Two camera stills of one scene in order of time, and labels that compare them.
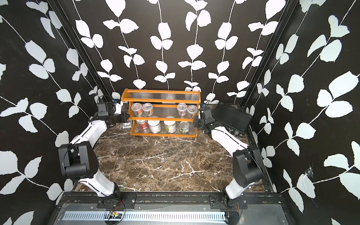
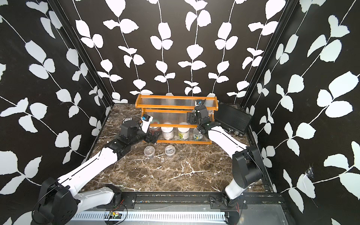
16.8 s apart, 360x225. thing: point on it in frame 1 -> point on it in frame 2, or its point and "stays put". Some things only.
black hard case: [234, 119] stays put
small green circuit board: [116, 215] stays put
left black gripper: [125, 116] -> [148, 139]
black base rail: [170, 201] stays put
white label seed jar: [154, 126] -> [168, 132]
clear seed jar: [147, 108] -> [169, 150]
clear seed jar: [182, 109] -> [198, 115]
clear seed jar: [137, 108] -> [149, 151]
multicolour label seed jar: [184, 127] -> [197, 136]
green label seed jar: [170, 126] -> [183, 133]
